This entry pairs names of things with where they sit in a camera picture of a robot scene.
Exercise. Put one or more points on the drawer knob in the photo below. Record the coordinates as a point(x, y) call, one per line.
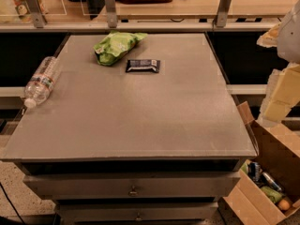
point(138, 218)
point(133, 192)

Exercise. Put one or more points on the open cardboard box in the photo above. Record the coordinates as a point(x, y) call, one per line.
point(279, 155)

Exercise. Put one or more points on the clear plastic water bottle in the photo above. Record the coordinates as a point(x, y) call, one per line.
point(42, 82)

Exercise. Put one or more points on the orange fruit in box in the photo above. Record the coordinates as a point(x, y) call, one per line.
point(284, 205)

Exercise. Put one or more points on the colourful snack package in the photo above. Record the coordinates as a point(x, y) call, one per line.
point(14, 11)

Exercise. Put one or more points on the silver drink can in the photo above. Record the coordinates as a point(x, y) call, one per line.
point(271, 182)

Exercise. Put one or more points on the left metal bracket post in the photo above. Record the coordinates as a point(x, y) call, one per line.
point(36, 14)

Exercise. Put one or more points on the dark blue snack bar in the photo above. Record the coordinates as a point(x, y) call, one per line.
point(143, 65)

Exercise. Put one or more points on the upper drawer knob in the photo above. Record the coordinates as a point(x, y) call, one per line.
point(133, 192)

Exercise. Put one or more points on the right metal bracket post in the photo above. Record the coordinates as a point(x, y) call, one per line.
point(222, 13)

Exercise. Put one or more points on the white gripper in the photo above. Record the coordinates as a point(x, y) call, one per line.
point(290, 38)

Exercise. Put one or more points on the grey metal drawer cabinet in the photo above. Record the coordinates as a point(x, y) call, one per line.
point(175, 135)

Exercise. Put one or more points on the blue drink can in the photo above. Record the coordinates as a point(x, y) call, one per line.
point(254, 171)

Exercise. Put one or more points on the middle metal bracket post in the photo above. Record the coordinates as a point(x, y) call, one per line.
point(111, 13)

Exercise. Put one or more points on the metal bracket post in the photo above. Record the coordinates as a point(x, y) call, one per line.
point(111, 13)
point(222, 13)
point(36, 14)

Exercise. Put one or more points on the green packet in box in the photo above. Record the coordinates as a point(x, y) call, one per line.
point(272, 194)

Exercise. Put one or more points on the green snack bag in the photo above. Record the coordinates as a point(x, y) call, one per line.
point(115, 46)

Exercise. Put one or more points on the lower drawer knob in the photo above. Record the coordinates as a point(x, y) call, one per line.
point(138, 218)

